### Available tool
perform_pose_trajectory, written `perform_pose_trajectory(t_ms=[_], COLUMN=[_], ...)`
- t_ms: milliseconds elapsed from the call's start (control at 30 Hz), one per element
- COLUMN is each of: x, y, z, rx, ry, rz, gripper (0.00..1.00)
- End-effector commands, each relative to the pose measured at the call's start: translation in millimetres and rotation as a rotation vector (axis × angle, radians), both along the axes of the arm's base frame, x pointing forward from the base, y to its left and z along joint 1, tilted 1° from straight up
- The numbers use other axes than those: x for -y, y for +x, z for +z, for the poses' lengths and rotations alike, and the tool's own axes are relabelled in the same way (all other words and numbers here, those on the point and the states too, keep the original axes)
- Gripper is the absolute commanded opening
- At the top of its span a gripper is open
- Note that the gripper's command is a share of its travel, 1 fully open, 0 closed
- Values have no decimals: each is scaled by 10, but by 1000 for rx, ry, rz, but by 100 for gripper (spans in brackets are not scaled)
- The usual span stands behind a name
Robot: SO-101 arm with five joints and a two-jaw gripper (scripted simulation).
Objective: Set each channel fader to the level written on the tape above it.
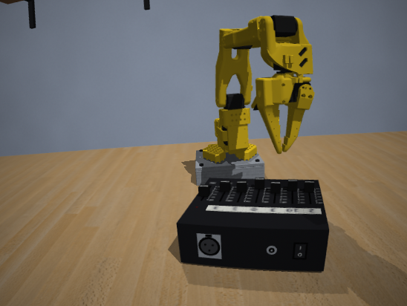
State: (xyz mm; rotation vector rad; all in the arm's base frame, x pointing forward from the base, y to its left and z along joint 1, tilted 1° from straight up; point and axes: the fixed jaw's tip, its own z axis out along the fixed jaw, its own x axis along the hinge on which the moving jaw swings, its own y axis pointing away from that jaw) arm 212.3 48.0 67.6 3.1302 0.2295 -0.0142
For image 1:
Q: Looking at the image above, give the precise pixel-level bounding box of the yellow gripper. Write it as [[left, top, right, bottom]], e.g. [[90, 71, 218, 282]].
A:
[[251, 72, 315, 154]]

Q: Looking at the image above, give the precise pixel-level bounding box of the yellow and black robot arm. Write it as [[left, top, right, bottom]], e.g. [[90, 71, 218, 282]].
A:
[[203, 15, 313, 163]]

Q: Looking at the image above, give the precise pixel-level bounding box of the black lighting desk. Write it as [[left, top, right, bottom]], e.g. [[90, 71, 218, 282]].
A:
[[176, 178, 329, 271]]

